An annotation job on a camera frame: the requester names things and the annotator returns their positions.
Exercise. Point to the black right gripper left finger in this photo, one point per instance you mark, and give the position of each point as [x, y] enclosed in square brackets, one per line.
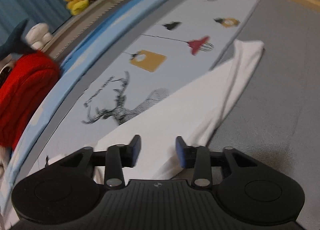
[73, 186]

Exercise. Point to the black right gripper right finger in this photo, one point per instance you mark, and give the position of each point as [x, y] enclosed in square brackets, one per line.
[244, 188]

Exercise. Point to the white t-shirt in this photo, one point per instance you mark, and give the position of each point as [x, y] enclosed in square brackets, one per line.
[187, 99]

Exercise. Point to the grey patterned bed sheet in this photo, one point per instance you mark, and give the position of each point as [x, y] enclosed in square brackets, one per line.
[275, 120]

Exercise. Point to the red knitted blanket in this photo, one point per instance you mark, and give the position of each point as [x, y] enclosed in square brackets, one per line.
[32, 78]

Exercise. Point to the white plush toy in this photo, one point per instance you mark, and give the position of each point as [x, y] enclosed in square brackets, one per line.
[38, 36]

